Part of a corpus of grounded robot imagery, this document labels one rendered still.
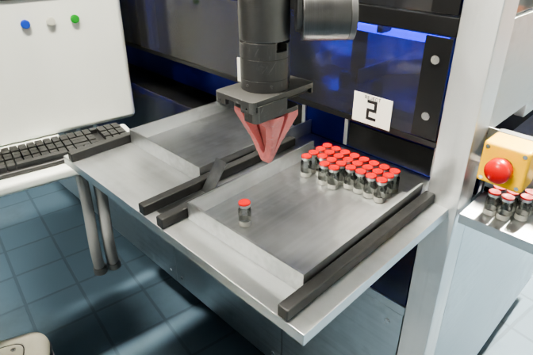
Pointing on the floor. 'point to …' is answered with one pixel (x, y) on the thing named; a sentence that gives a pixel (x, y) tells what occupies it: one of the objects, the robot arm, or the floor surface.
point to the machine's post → (462, 136)
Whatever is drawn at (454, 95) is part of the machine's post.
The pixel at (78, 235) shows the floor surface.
